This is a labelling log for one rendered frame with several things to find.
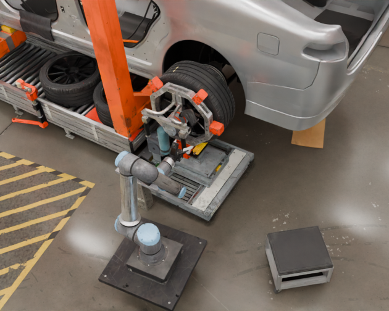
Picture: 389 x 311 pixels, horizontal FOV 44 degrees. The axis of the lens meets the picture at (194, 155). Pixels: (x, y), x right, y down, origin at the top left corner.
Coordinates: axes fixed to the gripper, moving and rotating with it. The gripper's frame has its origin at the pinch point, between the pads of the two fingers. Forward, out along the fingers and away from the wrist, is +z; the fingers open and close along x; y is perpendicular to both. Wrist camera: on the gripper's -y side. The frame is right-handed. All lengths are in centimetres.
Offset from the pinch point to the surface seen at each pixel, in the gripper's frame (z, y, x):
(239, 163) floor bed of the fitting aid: 64, 82, 12
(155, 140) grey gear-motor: 22, 43, -49
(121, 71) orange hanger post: 12, -35, -62
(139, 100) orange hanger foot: 28, 7, -65
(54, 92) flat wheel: 24, 37, -172
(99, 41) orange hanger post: 4, -65, -70
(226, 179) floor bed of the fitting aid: 38, 75, 14
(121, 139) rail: 13, 49, -82
